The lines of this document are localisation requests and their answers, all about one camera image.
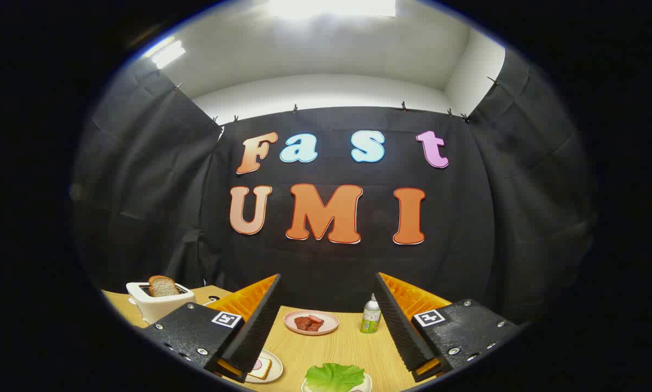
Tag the pink ham slice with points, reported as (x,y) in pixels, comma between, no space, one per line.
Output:
(257,364)

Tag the brown meat pieces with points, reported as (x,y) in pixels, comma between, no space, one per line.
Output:
(303,324)

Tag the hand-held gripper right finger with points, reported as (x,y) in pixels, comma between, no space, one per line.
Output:
(399,332)

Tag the brown crust bread slice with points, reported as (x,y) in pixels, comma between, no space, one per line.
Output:
(163,287)

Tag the small ceiling light panel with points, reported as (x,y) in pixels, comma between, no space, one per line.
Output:
(168,54)

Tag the white toaster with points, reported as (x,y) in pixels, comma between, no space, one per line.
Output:
(151,310)

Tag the oblong white plate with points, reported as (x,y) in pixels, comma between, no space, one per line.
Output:
(367,383)

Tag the large ceiling light panel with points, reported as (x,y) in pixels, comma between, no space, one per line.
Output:
(331,6)

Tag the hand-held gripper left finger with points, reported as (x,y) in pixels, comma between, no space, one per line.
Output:
(257,332)

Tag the round white plate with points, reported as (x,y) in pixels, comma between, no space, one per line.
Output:
(277,367)

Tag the pink plate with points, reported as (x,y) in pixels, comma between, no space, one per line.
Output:
(331,324)

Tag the green lettuce leaf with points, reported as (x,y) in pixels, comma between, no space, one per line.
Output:
(334,377)

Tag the red sausage slice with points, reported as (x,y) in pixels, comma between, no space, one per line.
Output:
(315,318)

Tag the square white bread slice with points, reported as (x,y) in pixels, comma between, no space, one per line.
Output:
(264,372)

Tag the green label drink bottle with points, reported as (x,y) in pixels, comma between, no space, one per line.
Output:
(370,321)

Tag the black backdrop cloth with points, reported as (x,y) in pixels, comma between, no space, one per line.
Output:
(467,218)

